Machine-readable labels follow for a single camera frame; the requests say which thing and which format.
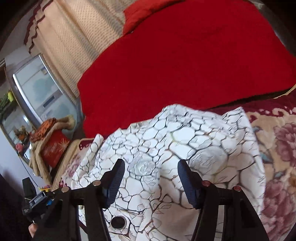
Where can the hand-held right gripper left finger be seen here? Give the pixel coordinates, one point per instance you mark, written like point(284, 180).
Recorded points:
point(114, 185)

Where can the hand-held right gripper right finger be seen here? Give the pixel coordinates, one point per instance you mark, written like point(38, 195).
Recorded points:
point(188, 185)

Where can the white black-veined patterned coat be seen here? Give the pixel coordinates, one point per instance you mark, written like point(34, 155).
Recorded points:
point(185, 139)

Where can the person's left hand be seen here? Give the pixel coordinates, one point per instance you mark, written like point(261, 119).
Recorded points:
point(33, 231)

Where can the beige fur-trimmed coat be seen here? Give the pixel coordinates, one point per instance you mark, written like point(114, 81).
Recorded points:
point(38, 160)

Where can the pink artificial flower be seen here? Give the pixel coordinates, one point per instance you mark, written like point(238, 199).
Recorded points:
point(19, 147)

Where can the red cardboard box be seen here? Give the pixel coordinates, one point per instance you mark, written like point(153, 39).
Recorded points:
point(55, 148)

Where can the dark brown leather sofa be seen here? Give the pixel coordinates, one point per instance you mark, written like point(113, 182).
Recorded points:
point(79, 133)

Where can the orange artificial flower bouquet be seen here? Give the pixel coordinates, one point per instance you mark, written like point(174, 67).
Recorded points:
point(22, 134)

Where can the orange black patterned cloth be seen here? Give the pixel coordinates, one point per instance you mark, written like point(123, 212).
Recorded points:
point(44, 129)

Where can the wooden display cabinet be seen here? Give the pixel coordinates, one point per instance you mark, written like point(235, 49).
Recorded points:
point(9, 120)

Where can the floral red beige blanket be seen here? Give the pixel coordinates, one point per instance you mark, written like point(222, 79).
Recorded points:
point(277, 162)

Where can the green artificial plant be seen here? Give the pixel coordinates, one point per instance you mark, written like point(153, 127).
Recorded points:
point(4, 103)

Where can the yellow bottle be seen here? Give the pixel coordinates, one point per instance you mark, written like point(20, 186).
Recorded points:
point(10, 96)

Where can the red sofa cover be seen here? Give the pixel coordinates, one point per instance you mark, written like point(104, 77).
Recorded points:
point(185, 58)

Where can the beige dotted curtain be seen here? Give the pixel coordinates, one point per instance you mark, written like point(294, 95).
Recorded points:
point(69, 34)

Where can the red pillow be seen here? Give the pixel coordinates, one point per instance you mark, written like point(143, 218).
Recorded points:
point(138, 14)

